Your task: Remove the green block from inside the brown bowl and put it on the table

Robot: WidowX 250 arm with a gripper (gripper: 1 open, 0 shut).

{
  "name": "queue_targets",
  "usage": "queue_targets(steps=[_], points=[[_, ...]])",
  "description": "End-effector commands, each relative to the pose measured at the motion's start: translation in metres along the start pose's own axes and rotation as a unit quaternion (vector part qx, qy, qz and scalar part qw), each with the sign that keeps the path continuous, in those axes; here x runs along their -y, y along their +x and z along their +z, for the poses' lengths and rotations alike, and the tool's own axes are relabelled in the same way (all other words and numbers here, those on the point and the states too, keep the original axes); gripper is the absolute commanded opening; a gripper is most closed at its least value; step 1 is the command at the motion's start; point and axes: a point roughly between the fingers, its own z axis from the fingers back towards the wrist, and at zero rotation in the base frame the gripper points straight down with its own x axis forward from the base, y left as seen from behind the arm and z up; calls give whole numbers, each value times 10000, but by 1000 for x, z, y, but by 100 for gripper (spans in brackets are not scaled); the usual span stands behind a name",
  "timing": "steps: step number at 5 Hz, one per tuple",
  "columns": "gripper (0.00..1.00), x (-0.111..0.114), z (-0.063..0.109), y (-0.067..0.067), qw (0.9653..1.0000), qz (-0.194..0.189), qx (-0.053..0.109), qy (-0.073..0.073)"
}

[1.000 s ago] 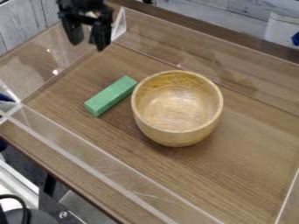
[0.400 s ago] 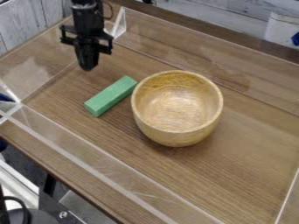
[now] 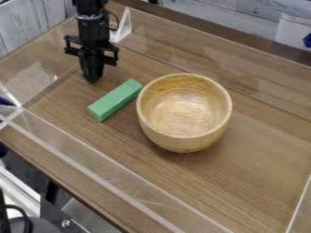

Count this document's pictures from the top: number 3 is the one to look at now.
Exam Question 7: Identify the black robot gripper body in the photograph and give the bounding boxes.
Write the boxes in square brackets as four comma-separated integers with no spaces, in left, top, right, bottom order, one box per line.
[64,15,119,66]

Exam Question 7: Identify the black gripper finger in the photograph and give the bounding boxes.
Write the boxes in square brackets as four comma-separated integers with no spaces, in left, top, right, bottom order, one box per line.
[91,56,104,82]
[79,55,92,81]

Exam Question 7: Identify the green rectangular block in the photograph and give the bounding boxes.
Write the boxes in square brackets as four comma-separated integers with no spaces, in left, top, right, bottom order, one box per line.
[88,79,143,121]

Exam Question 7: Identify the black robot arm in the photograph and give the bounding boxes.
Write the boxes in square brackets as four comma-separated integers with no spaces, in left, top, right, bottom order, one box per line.
[64,0,119,83]

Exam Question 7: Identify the light wooden bowl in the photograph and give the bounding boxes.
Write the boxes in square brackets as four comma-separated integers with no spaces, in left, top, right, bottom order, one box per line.
[136,73,234,153]

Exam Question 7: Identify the black table leg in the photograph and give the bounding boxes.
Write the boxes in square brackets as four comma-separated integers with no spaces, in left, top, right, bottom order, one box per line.
[45,181,60,205]

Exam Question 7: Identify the white cylindrical container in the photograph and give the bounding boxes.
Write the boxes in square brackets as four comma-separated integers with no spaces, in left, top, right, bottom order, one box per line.
[275,12,311,52]

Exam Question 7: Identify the clear acrylic corner bracket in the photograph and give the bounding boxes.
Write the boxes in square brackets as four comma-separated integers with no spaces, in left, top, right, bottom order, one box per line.
[111,7,131,43]

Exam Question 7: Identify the clear acrylic tray wall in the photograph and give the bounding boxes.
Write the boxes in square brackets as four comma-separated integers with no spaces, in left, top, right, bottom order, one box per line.
[0,106,234,233]

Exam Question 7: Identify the black cable loop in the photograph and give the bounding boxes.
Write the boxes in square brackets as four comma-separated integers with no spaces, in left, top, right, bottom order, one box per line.
[0,204,35,233]

